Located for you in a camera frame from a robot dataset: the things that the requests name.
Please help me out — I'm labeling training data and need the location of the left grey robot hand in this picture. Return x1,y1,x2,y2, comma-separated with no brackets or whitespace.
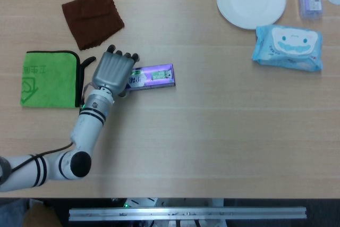
91,45,140,97

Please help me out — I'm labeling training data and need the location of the purple toothpaste box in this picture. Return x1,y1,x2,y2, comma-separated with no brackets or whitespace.
124,63,176,92

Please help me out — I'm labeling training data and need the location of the small purple clear box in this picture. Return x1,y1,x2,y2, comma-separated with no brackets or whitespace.
298,0,326,21

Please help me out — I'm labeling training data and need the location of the brown cloth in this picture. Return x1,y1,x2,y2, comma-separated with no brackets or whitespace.
61,0,125,51

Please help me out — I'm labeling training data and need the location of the green microfibre towel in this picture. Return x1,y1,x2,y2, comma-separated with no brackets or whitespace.
20,50,97,109

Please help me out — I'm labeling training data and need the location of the blue wet wipes pack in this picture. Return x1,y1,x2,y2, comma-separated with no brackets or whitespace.
251,24,324,72

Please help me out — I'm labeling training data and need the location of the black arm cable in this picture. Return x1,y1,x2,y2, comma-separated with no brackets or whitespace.
10,82,100,172

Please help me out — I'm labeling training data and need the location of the aluminium profile rail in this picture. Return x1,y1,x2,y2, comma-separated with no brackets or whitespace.
69,206,307,222

